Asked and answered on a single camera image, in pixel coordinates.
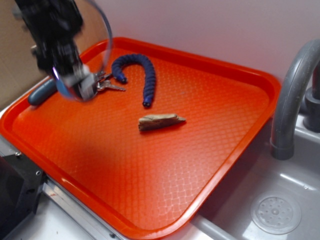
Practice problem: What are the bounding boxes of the light blue dimpled ball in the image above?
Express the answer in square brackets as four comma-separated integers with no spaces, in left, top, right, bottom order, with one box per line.
[55,79,72,98]

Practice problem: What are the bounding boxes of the grey curved faucet spout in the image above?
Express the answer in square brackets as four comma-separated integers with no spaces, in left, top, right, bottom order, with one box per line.
[270,39,320,160]

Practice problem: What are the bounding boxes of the thin grey cable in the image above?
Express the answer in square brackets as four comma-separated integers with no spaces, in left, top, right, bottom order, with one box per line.
[86,0,114,73]

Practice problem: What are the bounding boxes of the grey plastic sink basin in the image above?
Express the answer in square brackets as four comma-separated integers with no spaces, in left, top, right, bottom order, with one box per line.
[192,123,320,240]

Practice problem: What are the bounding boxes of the brown cardboard panel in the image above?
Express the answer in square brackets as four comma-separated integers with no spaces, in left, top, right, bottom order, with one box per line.
[0,0,46,110]

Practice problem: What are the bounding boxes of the silver keys on ring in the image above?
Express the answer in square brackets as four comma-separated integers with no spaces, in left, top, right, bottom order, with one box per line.
[94,71,126,92]

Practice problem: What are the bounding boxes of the dark blue braided rope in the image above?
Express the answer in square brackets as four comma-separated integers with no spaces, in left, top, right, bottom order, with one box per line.
[111,53,157,109]

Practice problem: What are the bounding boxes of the piece of driftwood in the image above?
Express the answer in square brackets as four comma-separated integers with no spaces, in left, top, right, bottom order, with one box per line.
[138,113,186,132]

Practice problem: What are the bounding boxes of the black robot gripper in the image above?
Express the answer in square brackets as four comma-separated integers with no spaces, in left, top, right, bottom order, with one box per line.
[15,0,98,102]

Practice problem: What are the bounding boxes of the light wooden board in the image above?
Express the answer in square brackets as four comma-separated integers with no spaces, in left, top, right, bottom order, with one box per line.
[75,0,109,53]

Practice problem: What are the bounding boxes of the grey-blue oblong case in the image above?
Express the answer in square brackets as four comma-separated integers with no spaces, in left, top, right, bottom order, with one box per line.
[27,78,57,106]

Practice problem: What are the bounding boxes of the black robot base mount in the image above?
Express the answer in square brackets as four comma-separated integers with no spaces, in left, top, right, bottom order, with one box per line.
[0,154,46,240]

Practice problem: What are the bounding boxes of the orange plastic tray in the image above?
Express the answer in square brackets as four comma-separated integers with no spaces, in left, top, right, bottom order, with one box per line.
[0,37,281,240]

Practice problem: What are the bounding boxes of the round sink drain strainer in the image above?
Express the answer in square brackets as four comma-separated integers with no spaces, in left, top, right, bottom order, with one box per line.
[250,191,302,235]

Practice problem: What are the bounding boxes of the dark grey faucet handle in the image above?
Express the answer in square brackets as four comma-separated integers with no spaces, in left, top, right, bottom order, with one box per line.
[302,58,320,133]

